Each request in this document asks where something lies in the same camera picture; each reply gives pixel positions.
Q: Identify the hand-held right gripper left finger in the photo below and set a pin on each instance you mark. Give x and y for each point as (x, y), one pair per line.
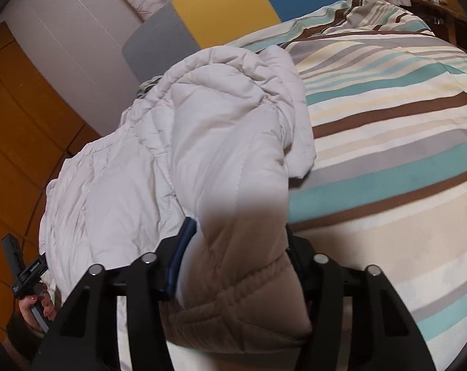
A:
(179, 247)

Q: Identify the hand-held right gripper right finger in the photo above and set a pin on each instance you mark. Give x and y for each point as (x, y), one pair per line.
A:
(303, 255)

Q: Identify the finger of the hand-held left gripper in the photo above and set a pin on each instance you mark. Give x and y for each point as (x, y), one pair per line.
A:
(10, 253)

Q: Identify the light grey quilted jacket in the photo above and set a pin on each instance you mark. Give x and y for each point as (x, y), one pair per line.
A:
(218, 143)

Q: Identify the person's left forearm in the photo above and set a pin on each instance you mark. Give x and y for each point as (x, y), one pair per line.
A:
(21, 340)

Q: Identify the person's left hand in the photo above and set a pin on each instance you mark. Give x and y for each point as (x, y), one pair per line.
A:
(27, 311)

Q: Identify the wooden wardrobe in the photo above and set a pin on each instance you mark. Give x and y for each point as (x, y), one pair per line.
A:
(25, 123)

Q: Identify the striped blanket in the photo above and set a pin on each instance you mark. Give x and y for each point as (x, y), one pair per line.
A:
(391, 123)

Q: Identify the grey yellow blue headboard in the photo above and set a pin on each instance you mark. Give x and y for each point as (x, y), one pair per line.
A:
(218, 15)

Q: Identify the wooden desk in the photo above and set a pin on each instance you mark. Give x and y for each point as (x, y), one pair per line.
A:
(449, 19)

